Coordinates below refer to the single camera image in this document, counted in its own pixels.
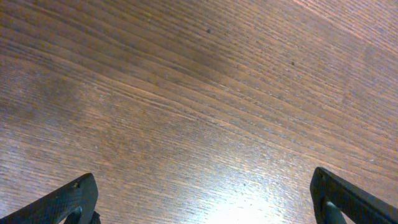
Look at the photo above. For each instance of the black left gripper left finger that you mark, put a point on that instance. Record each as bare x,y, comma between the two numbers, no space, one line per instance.
72,203

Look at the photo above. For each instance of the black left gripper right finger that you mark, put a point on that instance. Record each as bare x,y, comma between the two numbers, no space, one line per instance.
334,197

